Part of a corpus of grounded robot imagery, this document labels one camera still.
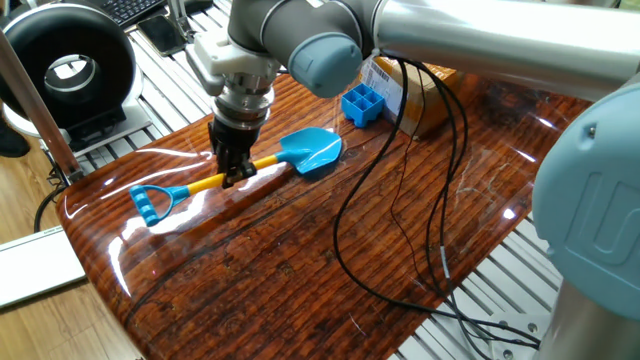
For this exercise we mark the blue plastic building block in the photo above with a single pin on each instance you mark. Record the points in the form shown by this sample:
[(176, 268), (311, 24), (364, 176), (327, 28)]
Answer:
[(362, 107)]

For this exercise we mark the black keyboard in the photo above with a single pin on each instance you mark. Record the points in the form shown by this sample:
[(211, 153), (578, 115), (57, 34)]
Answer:
[(130, 10)]

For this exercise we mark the white flat board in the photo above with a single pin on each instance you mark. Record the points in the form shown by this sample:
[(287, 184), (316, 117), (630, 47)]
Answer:
[(35, 265)]

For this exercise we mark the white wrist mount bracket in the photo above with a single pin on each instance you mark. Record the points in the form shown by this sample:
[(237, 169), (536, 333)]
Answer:
[(225, 57)]

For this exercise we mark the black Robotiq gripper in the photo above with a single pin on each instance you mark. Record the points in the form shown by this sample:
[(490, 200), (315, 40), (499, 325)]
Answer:
[(232, 140)]

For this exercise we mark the taped cardboard box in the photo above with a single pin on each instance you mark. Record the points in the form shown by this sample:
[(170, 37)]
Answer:
[(430, 100)]

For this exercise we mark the brown metal post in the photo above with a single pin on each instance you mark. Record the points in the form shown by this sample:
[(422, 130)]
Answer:
[(35, 105)]

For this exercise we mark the blue yellow toy shovel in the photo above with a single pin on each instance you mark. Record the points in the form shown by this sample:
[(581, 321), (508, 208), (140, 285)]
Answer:
[(310, 147)]

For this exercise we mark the black smartphone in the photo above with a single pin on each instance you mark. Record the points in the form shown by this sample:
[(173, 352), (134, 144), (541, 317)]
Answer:
[(162, 35)]

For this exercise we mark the black shoe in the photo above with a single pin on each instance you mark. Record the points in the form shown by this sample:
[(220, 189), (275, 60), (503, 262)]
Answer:
[(12, 145)]

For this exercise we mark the silver metal stand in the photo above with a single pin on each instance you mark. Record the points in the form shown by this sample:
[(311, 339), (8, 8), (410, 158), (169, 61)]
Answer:
[(177, 20)]

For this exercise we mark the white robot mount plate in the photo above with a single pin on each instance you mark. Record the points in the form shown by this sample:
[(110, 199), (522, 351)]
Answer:
[(515, 320)]

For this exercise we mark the wood-grain table mat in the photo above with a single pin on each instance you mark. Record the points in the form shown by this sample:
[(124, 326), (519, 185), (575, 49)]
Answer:
[(300, 275)]

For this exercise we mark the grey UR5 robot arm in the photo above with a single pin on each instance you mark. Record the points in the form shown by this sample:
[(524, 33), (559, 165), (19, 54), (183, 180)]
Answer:
[(585, 200)]

